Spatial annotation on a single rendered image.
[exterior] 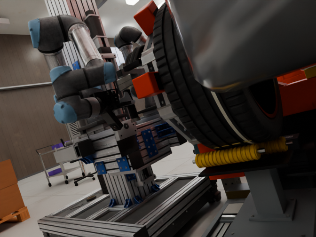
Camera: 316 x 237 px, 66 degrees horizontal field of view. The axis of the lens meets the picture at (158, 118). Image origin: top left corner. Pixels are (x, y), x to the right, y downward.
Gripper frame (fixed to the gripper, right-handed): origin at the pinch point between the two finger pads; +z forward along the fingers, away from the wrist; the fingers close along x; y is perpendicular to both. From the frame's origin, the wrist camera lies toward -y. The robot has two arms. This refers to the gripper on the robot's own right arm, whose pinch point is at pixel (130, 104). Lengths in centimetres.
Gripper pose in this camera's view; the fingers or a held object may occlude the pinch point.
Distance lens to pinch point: 109.7
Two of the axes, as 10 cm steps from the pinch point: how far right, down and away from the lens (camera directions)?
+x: -7.7, 2.5, 5.9
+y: -3.1, -9.5, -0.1
